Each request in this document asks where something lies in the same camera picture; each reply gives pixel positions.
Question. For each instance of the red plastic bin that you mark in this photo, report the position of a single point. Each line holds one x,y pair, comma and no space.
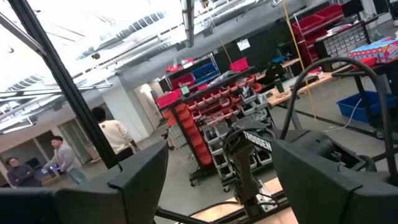
168,99
239,65

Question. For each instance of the black wheeled cart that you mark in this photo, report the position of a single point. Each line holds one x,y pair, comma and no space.
348,74

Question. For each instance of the parts rack with red bins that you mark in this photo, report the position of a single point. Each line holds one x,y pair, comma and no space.
199,140

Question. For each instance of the black monitor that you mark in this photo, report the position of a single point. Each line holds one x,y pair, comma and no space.
353,7

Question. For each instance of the red storage crate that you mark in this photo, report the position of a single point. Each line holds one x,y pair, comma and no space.
183,81

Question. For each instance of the blue storage crate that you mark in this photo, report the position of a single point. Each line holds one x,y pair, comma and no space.
205,73

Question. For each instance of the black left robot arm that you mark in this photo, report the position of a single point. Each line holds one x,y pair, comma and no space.
248,174

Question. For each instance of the white paper sign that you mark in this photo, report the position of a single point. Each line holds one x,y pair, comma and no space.
243,44

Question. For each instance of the blue plastic bin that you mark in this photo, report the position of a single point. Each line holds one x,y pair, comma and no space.
351,110

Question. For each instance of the dark green tumbler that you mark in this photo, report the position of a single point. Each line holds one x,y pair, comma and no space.
279,85

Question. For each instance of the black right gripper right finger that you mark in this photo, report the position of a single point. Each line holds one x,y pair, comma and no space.
326,199

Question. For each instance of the red bin shelving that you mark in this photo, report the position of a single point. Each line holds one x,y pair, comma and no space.
306,23

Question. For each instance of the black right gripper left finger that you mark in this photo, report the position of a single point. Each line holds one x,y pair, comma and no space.
124,199

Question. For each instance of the wooden workbench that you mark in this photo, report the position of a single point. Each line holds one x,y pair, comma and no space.
323,77

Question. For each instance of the colourful carton stack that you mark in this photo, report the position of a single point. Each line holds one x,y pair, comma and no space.
382,49

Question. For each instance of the grey small drawer cabinet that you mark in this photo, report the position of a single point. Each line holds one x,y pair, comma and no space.
345,42

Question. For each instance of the person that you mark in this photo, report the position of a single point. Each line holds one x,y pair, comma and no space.
21,175
63,157
116,133

